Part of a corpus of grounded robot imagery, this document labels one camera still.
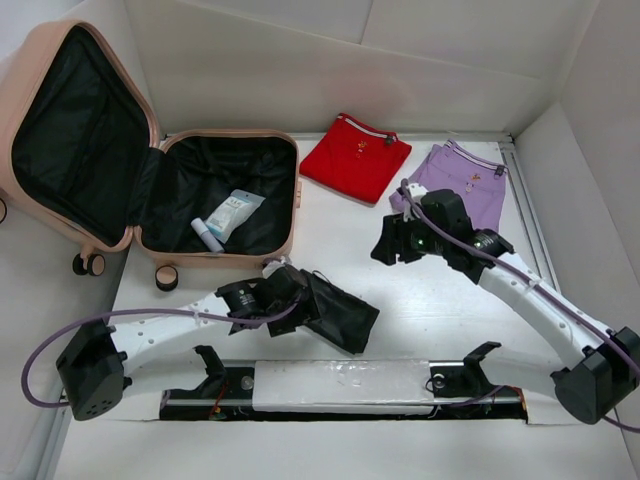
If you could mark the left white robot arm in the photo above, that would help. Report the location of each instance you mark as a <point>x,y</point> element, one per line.
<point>172,349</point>

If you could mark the black fabric pouch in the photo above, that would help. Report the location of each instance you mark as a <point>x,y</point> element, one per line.
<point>343,319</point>

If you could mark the red shorts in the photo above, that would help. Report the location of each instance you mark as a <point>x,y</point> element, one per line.
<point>355,159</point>

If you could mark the white lip balm tube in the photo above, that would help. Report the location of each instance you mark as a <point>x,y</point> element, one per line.
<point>206,236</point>

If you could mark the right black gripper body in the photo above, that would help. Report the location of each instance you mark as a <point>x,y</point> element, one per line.
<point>415,239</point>

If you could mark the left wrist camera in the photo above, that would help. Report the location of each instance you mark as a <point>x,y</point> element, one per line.
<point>270,265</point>

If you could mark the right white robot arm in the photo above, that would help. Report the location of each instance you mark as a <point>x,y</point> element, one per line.
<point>594,367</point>

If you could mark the aluminium frame rail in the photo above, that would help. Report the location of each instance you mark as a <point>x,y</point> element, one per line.
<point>539,251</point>

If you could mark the purple shorts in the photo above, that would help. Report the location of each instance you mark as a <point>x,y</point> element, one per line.
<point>480,183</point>

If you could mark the white padded base rail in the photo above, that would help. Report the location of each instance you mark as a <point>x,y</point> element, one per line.
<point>353,387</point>

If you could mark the pink hard-shell suitcase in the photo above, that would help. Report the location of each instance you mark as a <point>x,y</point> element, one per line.
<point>81,151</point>

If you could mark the white plastic packet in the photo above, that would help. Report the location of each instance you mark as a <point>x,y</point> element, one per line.
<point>234,211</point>

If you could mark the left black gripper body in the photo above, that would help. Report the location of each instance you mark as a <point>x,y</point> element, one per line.
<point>303,314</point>

